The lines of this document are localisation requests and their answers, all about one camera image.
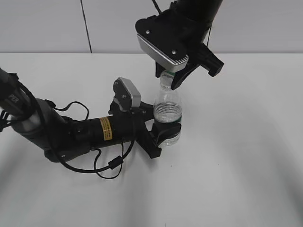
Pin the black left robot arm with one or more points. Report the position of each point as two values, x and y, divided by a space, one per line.
64 138

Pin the clear cestbon water bottle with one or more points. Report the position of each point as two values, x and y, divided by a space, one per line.
167 106

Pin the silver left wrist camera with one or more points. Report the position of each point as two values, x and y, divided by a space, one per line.
127 95

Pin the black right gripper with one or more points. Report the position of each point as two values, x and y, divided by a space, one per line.
199 55

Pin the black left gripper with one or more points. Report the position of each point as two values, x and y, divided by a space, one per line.
130 125

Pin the white green bottle cap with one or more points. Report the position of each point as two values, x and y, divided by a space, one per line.
166 79

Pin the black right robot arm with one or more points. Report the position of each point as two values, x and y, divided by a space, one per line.
190 21

